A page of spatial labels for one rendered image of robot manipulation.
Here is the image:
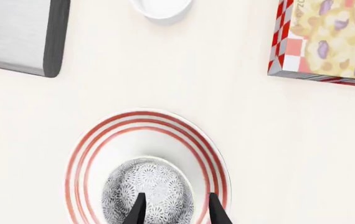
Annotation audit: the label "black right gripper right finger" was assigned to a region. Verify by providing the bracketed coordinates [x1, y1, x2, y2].
[208, 192, 235, 224]

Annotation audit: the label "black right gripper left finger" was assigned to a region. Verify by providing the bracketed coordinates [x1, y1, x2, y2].
[122, 192, 146, 224]

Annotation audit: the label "patterned black and white bowl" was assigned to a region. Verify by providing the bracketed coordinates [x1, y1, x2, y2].
[100, 156, 195, 224]

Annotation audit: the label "white plate with red rings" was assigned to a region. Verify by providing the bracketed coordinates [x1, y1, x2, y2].
[64, 107, 232, 224]

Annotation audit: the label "white ramekin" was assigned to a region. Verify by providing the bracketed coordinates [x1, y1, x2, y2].
[129, 0, 194, 21]

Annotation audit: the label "flat grey stove plate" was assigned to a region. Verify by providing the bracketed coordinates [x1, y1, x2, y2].
[0, 0, 72, 78]

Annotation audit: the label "printed food box red checks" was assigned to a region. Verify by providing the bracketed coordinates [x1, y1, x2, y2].
[267, 0, 355, 89]

